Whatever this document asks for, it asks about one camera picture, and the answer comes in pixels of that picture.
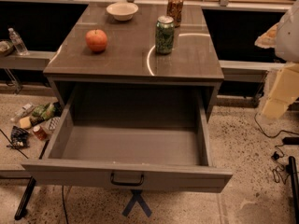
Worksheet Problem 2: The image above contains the red apple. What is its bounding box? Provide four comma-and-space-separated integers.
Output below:
85, 29, 107, 52

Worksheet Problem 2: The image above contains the white ceramic bowl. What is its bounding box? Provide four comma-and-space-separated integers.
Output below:
107, 2, 138, 21

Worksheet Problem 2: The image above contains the clear plastic water bottle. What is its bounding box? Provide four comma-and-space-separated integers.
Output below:
8, 28, 29, 55

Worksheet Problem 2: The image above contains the yellow sponge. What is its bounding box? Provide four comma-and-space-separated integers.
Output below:
20, 117, 32, 129

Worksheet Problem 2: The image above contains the black power adapter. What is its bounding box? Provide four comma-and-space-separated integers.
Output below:
282, 137, 299, 146

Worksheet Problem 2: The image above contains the green soda can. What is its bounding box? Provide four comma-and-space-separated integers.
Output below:
155, 16, 175, 54

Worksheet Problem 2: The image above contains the grey drawer cabinet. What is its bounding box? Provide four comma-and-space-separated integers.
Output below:
44, 2, 223, 115

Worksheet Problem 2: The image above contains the dark blue snack bag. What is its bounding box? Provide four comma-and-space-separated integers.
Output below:
10, 126, 29, 148

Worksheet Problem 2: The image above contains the black stand leg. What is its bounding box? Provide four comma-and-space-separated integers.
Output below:
14, 177, 36, 220

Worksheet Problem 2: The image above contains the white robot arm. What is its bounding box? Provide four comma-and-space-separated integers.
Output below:
254, 8, 299, 122

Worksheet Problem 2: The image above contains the brown soda can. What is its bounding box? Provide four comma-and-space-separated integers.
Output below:
166, 0, 183, 27

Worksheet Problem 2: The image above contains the small red can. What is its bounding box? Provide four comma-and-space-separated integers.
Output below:
33, 125, 47, 141

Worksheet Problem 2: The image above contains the clear bottle on floor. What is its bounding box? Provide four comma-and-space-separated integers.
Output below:
10, 103, 34, 123

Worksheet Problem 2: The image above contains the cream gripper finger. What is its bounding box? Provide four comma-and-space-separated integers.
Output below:
262, 63, 299, 119

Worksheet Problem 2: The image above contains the small bowl on ledge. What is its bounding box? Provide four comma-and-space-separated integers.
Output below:
0, 40, 14, 57

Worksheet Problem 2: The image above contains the black cable on floor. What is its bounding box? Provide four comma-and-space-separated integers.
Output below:
253, 112, 299, 139

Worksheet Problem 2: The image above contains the green snack bag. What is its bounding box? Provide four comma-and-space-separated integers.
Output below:
30, 103, 56, 121

